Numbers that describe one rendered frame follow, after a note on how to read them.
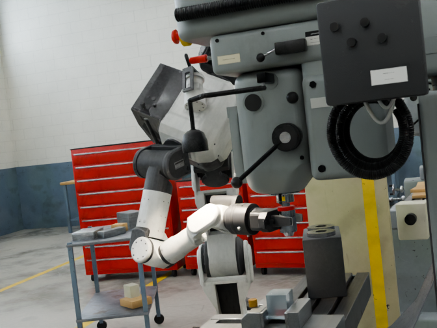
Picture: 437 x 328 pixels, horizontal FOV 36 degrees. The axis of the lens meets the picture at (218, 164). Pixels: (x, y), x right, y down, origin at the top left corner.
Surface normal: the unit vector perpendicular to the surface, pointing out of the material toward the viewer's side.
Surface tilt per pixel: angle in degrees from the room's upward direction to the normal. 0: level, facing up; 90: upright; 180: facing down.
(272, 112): 90
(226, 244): 82
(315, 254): 90
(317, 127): 90
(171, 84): 59
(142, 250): 70
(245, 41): 90
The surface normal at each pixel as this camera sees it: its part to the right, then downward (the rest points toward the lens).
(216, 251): -0.13, -0.09
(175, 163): 0.80, 0.04
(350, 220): -0.33, 0.09
